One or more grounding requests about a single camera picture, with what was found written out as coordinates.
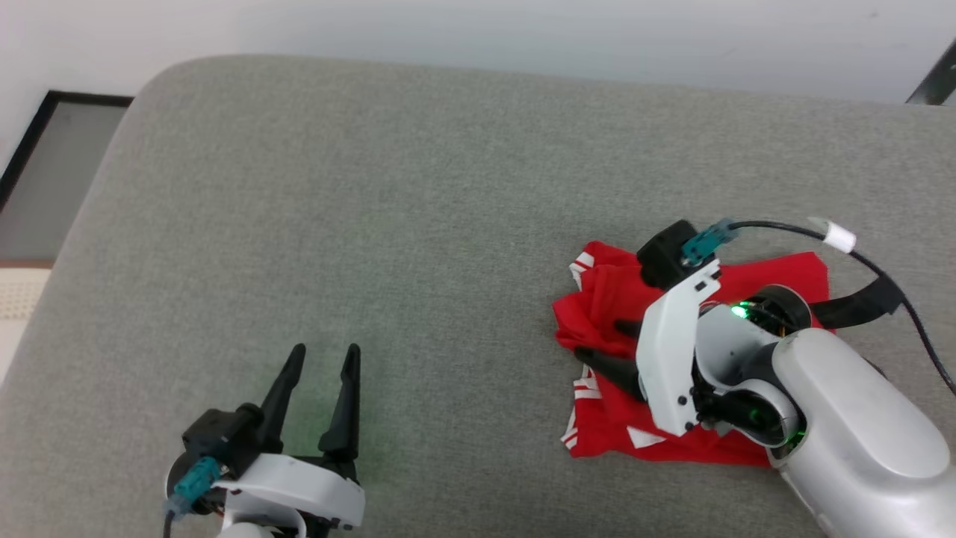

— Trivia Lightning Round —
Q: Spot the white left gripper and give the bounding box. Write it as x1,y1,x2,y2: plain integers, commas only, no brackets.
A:
213,342,367,538

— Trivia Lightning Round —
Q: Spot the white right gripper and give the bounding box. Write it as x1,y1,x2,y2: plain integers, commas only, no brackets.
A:
574,258,723,439

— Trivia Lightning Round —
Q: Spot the red and white garment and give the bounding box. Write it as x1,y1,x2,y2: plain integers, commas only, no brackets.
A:
551,241,834,468

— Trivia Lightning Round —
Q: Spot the beige textured mat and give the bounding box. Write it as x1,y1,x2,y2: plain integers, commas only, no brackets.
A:
0,268,53,382

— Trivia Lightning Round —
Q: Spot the black framed grey panel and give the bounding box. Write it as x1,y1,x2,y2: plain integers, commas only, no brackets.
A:
0,90,135,262

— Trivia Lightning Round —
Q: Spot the dark metal leg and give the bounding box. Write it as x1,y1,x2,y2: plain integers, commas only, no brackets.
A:
905,37,956,107

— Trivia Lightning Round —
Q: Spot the black right camera cable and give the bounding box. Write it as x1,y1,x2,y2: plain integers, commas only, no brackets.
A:
681,217,956,397

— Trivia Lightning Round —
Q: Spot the black camera cable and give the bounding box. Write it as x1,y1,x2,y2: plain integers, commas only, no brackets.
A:
681,217,956,397
163,456,223,538

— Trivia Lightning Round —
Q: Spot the black left camera cable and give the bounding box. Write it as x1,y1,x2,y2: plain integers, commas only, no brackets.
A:
163,456,223,538

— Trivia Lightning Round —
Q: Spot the black cable strap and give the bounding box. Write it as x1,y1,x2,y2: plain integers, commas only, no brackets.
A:
810,275,906,330

